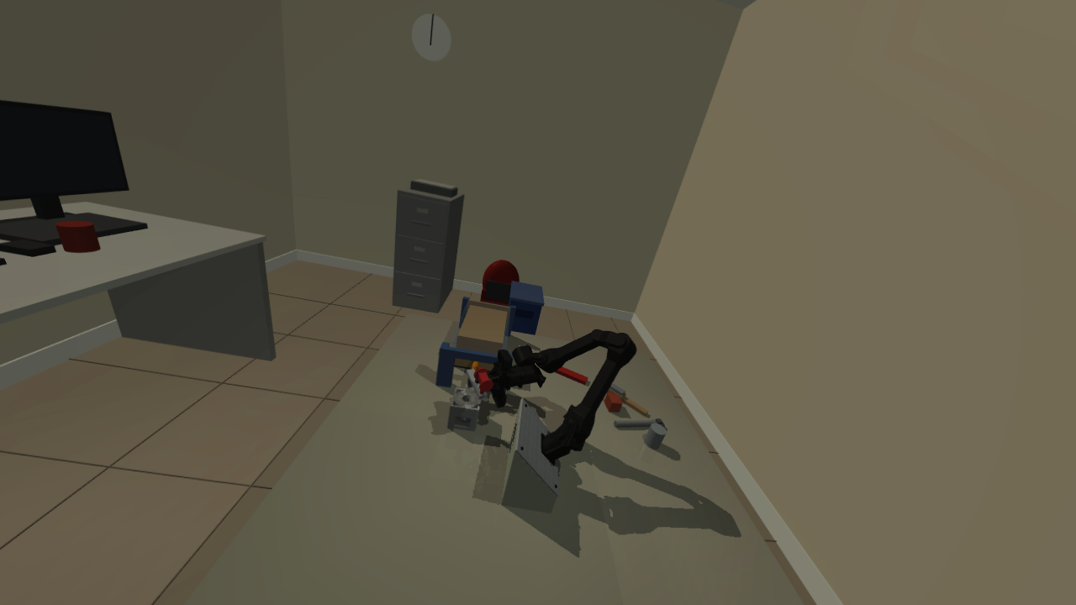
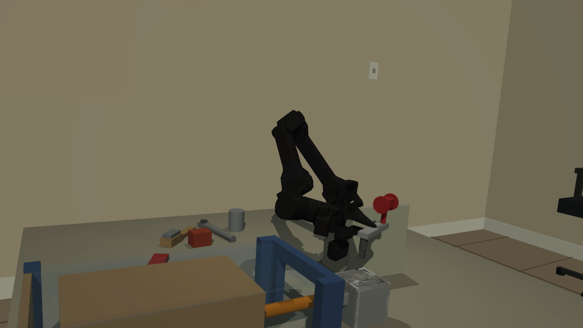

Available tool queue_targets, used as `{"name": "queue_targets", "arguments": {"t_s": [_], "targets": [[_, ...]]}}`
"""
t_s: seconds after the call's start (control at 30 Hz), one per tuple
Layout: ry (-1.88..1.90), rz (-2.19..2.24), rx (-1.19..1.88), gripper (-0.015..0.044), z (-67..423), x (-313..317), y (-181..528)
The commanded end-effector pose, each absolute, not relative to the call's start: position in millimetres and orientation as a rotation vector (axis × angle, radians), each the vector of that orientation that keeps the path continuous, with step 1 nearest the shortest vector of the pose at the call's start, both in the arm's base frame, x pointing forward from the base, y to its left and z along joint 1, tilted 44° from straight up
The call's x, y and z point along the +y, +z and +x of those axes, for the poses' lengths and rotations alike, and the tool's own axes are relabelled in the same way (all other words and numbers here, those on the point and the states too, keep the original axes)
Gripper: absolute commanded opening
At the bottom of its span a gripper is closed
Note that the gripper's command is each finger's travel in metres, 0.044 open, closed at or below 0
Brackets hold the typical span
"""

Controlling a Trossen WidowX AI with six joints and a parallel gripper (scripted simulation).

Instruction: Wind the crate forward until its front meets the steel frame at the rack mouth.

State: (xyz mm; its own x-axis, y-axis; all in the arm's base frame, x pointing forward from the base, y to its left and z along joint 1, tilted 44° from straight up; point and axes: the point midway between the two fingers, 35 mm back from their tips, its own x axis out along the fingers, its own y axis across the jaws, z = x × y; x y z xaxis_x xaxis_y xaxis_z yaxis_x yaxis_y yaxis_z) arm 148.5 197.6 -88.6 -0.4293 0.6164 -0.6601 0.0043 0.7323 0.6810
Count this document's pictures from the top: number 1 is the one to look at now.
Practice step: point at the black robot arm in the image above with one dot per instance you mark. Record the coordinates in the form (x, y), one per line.
(579, 420)

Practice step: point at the grey cylinder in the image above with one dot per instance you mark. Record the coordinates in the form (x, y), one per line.
(655, 436)

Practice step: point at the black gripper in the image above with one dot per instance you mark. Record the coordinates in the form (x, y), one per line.
(505, 377)

